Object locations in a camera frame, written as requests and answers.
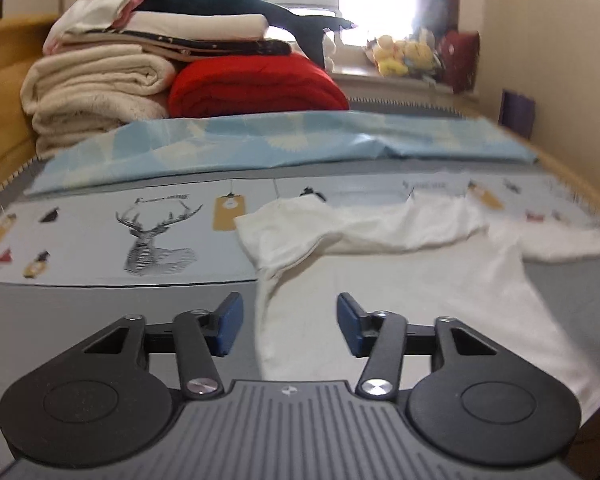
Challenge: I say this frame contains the cream folded blanket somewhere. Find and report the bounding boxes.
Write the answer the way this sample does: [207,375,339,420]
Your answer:
[20,44,176,159]

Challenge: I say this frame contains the dark red cushion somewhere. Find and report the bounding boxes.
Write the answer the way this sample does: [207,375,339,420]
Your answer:
[437,30,480,94]

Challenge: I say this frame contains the dark teal shark plush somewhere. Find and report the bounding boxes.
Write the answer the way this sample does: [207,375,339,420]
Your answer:
[138,0,354,68]

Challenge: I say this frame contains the white pink garment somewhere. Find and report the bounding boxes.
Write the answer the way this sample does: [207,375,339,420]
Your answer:
[42,0,144,55]

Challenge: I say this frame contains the light blue folded sheet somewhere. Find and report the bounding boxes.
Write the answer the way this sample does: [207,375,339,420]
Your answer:
[27,112,535,196]

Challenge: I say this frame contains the white plush toy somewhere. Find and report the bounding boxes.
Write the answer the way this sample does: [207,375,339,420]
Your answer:
[322,32,340,73]

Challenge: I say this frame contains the purple bag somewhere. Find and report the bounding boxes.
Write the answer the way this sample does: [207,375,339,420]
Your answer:
[498,90,535,140]

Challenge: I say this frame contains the white t-shirt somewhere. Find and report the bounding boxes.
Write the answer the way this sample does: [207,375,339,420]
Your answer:
[236,194,600,417]

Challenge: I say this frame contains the yellow plush toys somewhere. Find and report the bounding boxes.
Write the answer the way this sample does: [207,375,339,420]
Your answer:
[365,28,443,79]

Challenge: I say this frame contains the red folded blanket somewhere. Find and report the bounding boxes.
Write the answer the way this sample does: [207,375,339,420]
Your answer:
[168,53,349,118]

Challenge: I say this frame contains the white folded quilt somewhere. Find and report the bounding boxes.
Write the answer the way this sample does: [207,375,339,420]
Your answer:
[122,11,270,41]

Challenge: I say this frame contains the deer print bed sheet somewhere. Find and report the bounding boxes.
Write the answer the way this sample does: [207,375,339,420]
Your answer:
[0,171,600,287]

